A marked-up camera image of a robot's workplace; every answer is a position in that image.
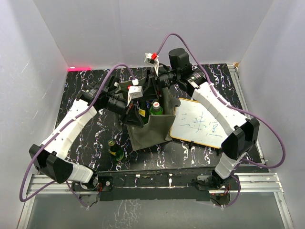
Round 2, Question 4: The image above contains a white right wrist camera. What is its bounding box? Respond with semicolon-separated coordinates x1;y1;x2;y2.
144;53;159;75

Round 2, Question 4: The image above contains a grey-green canvas bag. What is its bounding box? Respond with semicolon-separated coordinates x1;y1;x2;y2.
115;87;180;151

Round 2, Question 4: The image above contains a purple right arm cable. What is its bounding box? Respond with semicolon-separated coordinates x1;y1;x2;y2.
156;32;286;208

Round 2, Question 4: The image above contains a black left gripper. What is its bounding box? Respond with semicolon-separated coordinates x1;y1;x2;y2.
107;94;144;127

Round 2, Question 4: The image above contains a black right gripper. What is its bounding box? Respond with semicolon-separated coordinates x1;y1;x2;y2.
138;68;180;102

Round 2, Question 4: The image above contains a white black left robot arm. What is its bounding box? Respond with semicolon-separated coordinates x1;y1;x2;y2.
29;75;143;190

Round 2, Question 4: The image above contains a yellow-framed whiteboard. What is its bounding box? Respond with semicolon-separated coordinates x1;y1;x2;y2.
170;98;227;149

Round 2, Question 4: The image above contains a pink tape strip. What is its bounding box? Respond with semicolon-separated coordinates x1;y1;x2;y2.
67;67;92;72

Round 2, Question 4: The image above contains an aluminium frame rail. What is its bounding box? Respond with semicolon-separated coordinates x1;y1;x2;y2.
16;63;295;229

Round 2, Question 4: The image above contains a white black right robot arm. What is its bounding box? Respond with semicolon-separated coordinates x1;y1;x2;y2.
144;48;260;189

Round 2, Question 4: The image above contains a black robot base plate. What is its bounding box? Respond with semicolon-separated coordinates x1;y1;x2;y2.
71;167;238;201

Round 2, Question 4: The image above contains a green glass bottle front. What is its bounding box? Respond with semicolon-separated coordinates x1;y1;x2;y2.
108;139;124;161

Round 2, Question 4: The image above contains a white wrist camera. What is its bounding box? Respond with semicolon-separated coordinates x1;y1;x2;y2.
127;79;143;105
144;53;159;75

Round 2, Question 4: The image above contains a green glass bottle gold cap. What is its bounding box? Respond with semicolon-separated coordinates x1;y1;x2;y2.
139;101;149;125

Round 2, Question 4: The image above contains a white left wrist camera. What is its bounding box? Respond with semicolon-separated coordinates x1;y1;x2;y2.
127;79;143;105

